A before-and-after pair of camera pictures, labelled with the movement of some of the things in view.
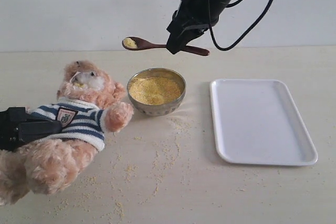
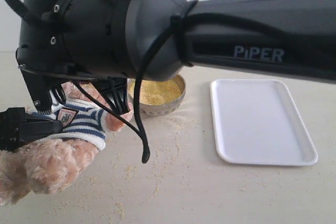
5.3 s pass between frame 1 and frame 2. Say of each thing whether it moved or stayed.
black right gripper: moved
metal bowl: stayed
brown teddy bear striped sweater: stayed
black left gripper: stayed
